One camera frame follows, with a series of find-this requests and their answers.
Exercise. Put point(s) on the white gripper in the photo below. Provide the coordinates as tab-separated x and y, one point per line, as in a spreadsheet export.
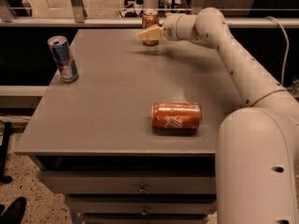
169	27

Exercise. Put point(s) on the gold orange soda can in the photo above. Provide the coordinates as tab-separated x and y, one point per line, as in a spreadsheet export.
150	17

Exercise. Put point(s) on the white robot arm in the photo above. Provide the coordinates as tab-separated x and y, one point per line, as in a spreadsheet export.
258	144

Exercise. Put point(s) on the orange soda can lying down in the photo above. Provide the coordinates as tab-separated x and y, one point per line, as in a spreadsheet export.
176	115

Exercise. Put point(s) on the blue silver energy drink can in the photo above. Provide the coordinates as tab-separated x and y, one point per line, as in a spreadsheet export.
63	58

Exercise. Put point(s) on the grey metal railing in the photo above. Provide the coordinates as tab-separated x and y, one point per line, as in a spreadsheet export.
100	13

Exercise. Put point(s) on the grey drawer cabinet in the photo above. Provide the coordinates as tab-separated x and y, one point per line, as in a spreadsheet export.
102	121

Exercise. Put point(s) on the top grey drawer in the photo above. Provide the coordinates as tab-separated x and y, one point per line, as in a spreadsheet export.
78	182

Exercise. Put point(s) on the grey drawer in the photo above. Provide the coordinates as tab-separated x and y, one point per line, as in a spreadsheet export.
149	219
78	182
136	204

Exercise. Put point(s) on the black pole stand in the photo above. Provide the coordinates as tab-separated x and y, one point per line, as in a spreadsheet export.
8	131

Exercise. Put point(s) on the middle grey drawer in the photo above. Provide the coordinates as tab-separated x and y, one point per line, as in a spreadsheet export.
136	204

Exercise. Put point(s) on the bottom grey drawer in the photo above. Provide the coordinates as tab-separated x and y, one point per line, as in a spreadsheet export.
149	219

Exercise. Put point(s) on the black shoe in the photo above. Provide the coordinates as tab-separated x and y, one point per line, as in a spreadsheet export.
14	213

